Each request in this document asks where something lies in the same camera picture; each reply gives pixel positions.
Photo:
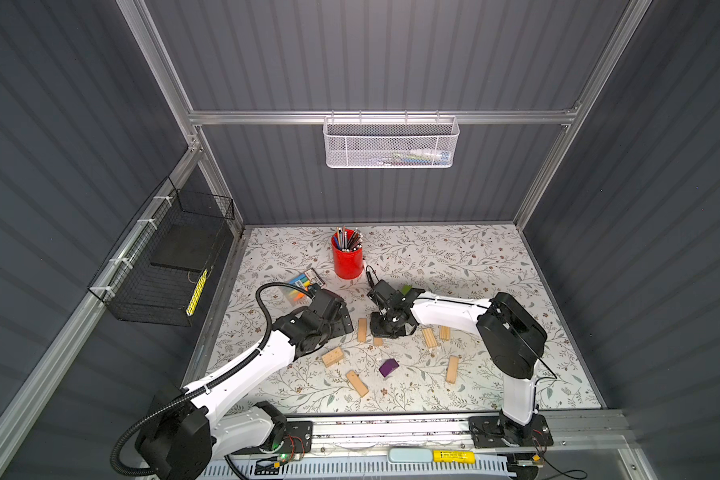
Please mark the wood block bottom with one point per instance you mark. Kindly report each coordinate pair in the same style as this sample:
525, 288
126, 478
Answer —
357, 383

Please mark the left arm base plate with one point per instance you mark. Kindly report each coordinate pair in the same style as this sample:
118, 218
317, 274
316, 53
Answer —
291, 437

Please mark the black wire basket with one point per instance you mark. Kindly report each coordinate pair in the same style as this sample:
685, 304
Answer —
152, 279

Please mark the ridged wood block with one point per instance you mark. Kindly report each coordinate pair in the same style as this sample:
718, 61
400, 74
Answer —
429, 337
445, 333

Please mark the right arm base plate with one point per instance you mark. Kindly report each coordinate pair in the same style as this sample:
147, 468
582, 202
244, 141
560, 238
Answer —
493, 431

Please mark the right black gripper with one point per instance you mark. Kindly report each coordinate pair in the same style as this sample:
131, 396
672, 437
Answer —
376, 332

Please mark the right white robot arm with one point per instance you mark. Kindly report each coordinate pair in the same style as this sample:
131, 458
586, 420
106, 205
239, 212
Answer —
514, 340

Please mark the yellow marker in basket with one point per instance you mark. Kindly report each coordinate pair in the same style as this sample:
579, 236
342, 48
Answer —
197, 293

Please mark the pens in cup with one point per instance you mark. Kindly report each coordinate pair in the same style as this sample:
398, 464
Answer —
347, 240

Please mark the ridged wood block right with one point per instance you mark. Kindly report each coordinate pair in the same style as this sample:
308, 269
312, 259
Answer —
445, 333

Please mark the red pen cup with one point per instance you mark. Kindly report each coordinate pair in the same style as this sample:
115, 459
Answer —
347, 265

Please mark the colourful crayon box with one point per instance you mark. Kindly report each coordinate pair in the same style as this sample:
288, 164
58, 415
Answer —
306, 280

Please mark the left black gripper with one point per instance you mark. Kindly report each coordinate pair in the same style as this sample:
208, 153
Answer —
341, 323

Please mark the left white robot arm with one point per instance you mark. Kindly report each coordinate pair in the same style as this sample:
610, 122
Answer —
189, 427

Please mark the markers in white basket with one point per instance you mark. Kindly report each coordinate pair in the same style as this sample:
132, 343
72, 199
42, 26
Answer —
417, 158

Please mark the wood block numbered 72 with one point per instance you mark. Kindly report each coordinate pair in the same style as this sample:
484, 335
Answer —
362, 331

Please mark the purple block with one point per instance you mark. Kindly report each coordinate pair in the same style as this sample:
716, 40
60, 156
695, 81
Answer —
388, 367

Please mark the white wire basket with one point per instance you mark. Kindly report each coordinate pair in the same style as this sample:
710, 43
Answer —
354, 142

